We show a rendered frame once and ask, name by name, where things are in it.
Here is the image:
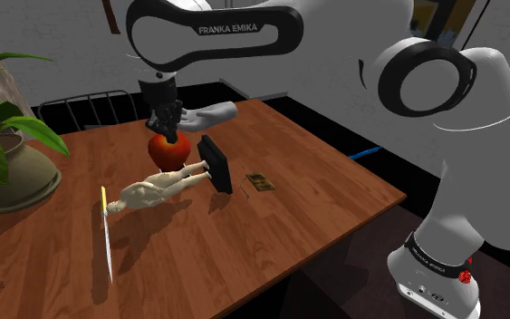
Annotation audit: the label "grey hand sculpture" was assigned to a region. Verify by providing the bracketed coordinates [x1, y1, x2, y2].
[176, 101, 239, 133]

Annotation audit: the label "red apple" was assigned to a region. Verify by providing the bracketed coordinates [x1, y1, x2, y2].
[147, 131, 192, 172]

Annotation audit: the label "black metal chair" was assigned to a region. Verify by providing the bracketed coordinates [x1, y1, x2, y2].
[36, 89, 141, 134]

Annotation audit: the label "beige human figure black base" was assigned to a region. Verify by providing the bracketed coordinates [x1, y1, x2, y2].
[105, 134, 234, 217]

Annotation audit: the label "wooden mousetrap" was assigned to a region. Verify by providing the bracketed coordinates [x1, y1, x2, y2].
[240, 171, 277, 200]

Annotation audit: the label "green plant in olive pot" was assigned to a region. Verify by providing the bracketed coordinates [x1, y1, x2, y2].
[0, 52, 71, 216]

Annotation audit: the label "brown wooden table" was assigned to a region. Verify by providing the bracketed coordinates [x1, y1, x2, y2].
[0, 98, 409, 319]

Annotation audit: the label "yellow handled knife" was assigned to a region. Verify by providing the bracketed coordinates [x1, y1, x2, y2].
[100, 185, 115, 285]

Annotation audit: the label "blue cable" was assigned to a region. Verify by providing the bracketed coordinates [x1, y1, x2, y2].
[347, 146, 384, 161]

